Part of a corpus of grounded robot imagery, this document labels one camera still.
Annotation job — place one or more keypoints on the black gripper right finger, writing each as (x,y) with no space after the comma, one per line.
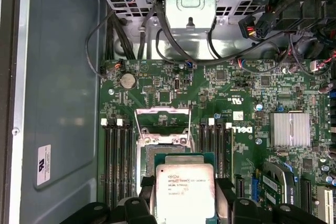
(245,212)

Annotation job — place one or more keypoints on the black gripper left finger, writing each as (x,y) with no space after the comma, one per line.
(136,211)

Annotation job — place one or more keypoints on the silver-topped CPU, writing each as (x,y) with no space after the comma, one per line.
(183,195)

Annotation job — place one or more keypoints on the metal socket cover frame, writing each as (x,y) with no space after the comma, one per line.
(157,110)

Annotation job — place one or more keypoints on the short black expansion slot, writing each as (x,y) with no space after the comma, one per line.
(240,187)

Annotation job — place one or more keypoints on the blue expansion slot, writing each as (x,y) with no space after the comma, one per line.
(256,187)

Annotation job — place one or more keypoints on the RAM slot with black clips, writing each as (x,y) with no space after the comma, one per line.
(220,153)
(130,161)
(202,140)
(115,161)

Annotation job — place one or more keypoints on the long black expansion slot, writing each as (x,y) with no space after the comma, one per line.
(305,195)

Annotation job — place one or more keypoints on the white expansion slot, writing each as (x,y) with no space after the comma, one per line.
(327,205)

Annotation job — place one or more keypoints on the black graphics card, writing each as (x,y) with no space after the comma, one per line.
(287,182)

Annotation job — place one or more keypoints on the silver chipset heatsink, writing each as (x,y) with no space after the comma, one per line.
(290,129)

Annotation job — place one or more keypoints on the white case label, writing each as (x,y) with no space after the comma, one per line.
(44,165)

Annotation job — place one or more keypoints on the green motherboard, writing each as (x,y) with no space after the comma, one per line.
(210,95)

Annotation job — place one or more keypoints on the silver coin battery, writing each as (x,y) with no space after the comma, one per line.
(127,80)

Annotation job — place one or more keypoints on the black power plug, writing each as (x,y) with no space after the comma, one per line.
(248,26)

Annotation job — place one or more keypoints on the metal drive cage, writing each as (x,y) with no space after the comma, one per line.
(189,3)

